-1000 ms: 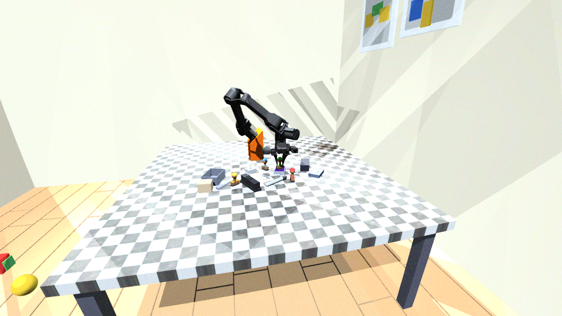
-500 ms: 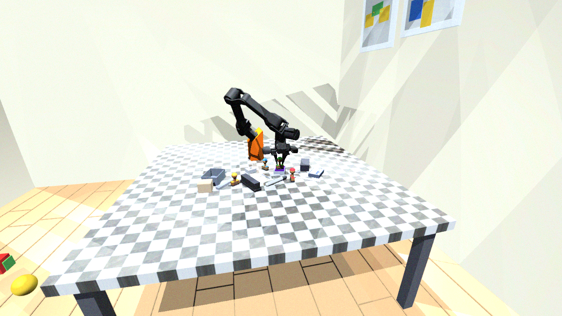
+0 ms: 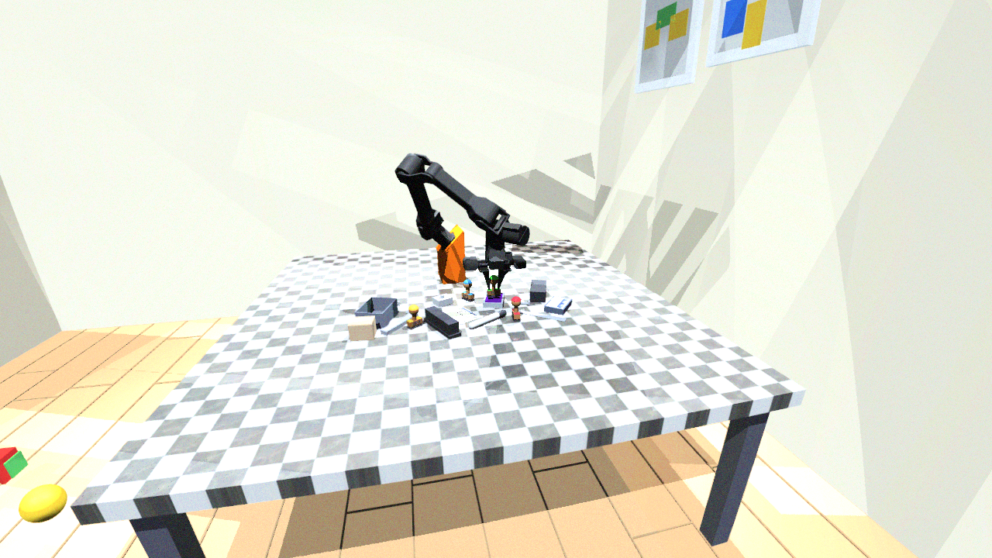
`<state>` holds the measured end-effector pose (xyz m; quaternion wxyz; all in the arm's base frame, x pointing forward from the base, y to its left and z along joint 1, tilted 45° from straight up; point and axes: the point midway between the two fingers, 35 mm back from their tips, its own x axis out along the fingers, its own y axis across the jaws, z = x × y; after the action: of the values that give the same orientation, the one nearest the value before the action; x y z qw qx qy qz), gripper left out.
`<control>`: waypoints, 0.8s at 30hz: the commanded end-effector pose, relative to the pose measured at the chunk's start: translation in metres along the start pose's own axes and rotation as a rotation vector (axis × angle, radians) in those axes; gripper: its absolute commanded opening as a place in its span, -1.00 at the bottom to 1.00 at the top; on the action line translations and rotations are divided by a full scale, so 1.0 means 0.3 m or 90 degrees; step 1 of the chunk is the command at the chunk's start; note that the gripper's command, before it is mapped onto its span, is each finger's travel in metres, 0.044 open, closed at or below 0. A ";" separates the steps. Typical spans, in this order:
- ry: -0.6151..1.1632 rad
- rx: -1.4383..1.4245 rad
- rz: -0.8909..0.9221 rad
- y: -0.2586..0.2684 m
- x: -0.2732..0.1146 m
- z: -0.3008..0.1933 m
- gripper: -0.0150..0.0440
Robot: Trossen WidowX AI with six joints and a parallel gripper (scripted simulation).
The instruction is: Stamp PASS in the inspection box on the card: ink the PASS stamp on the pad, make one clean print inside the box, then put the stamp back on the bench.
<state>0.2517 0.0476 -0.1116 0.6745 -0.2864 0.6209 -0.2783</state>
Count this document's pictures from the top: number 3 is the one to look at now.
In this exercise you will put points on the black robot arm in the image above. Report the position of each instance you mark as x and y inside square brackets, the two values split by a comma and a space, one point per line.
[482, 211]

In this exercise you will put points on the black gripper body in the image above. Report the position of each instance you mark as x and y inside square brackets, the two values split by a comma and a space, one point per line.
[472, 263]

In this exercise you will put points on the orange rubber stamp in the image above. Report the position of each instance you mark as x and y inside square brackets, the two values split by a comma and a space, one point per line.
[415, 322]

